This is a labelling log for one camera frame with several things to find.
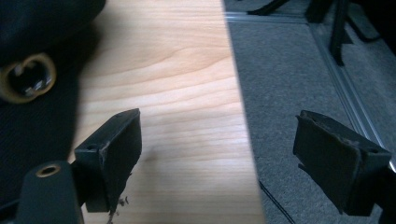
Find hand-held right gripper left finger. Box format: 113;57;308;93
73;107;144;215

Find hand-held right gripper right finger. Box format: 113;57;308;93
292;109;393;217

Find black metal stand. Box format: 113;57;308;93
247;0;381;67

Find thin black cable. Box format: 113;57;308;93
258;180;297;224

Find black fabric bag with gold ring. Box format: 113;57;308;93
0;0;107;210

